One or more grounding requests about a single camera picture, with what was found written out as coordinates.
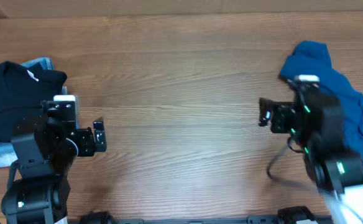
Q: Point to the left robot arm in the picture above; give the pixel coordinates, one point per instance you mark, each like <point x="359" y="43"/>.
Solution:
<point x="46" y="146"/>

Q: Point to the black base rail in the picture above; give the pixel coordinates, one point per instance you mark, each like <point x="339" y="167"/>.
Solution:
<point x="299" y="214"/>

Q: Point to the black t-shirt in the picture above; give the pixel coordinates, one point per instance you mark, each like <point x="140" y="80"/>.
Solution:
<point x="13" y="99"/>

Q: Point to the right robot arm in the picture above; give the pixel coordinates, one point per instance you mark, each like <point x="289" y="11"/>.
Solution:
<point x="336" y="170"/>

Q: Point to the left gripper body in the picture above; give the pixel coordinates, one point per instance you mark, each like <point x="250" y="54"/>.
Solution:
<point x="86" y="141"/>

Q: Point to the folded blue jeans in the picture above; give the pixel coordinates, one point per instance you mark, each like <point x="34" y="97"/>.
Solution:
<point x="41" y="63"/>

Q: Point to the blue t-shirt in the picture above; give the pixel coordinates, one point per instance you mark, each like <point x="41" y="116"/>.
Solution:
<point x="313" y="58"/>

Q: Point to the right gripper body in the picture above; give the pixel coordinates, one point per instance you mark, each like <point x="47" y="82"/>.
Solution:
<point x="280" y="116"/>

